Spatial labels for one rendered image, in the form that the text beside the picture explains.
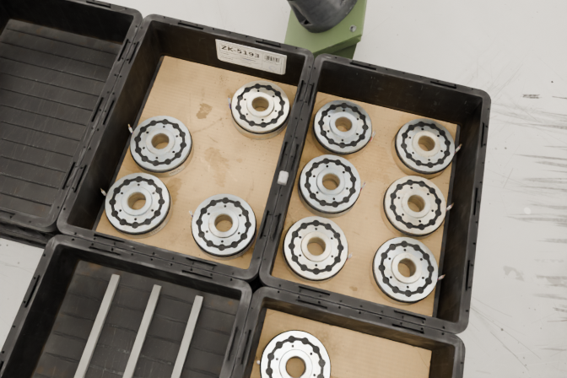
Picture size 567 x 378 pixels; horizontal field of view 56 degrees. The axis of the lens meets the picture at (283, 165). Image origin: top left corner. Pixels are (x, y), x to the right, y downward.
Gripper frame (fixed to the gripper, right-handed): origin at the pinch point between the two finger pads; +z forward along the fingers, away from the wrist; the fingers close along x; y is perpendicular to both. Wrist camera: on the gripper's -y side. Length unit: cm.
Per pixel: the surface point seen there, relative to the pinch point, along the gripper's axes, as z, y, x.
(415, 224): 20.5, -32.2, -5.6
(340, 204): 19.8, -29.8, 6.6
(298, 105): 11.9, -16.2, 14.3
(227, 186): 22.0, -26.9, 25.6
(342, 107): 19.2, -11.7, 6.6
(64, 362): 23, -56, 47
